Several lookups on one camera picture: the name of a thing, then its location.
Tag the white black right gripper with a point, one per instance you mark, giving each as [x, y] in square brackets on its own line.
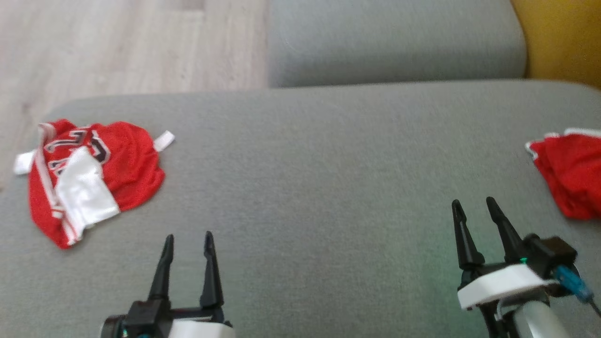
[502, 284]

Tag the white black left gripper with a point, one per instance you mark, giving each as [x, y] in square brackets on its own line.
[202, 328]

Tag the red shirt with white sleeves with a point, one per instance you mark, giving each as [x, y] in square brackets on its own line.
[122, 164]

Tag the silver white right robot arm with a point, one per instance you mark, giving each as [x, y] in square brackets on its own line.
[535, 321]

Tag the red garment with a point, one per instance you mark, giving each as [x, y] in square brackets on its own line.
[573, 173]

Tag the grey fabric sofa seat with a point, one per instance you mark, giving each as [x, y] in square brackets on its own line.
[305, 188]

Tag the large yellow sofa back cushion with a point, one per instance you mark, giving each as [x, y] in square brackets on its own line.
[561, 42]

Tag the light grey sofa seat cushion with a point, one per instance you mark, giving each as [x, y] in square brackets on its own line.
[394, 42]

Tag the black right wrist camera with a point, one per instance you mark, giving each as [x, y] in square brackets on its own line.
[549, 256]

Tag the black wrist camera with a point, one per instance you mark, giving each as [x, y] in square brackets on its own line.
[141, 321]
[549, 256]

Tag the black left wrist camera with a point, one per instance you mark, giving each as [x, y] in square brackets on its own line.
[141, 321]

